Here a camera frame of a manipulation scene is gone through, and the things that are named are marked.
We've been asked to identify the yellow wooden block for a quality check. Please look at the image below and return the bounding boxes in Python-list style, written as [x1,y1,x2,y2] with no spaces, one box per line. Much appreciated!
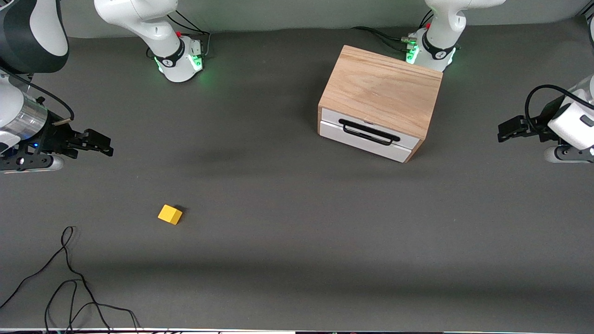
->
[157,205,183,226]

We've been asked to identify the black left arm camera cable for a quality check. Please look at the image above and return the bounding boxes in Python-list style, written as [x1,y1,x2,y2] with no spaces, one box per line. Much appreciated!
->
[525,84,594,136]

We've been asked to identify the black arm base cables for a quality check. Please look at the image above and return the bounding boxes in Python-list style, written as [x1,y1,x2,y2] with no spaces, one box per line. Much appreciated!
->
[351,10,435,52]
[146,9,212,60]

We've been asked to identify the white drawer with black handle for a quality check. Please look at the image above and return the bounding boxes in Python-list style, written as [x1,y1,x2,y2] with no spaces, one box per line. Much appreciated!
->
[319,108,417,163]

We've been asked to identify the wooden drawer cabinet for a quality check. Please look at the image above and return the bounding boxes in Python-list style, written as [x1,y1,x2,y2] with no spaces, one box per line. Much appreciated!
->
[317,45,443,163]

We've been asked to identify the thin black loose cable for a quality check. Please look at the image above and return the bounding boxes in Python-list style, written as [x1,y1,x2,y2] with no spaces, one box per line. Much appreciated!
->
[0,226,142,333]

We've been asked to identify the black right arm base cables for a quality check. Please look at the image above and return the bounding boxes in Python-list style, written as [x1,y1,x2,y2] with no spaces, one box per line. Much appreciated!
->
[146,9,212,60]

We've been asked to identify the black left arm base cables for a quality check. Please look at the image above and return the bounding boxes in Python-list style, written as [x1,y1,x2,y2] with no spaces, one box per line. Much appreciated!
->
[351,10,435,52]

